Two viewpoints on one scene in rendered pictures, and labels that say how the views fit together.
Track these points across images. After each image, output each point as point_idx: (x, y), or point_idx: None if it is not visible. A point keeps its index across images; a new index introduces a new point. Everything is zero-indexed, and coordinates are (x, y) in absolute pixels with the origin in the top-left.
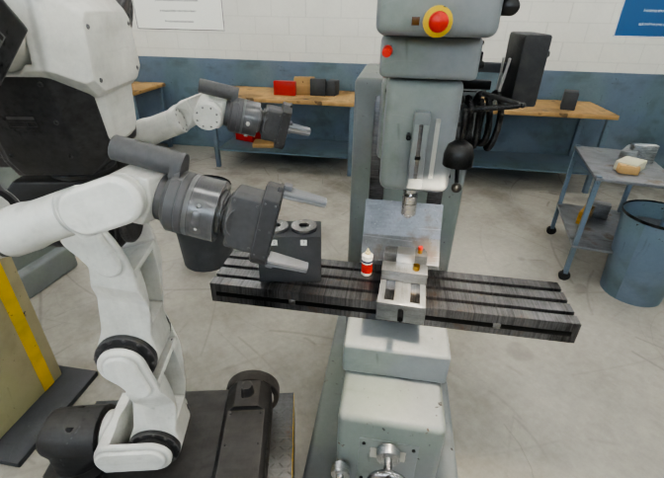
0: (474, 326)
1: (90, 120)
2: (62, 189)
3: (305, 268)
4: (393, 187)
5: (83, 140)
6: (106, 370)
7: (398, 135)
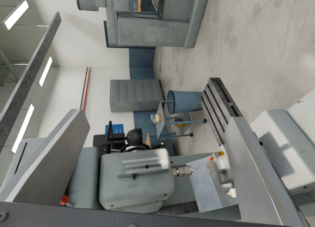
0: (237, 112)
1: None
2: None
3: (232, 119)
4: (172, 180)
5: None
6: None
7: (136, 185)
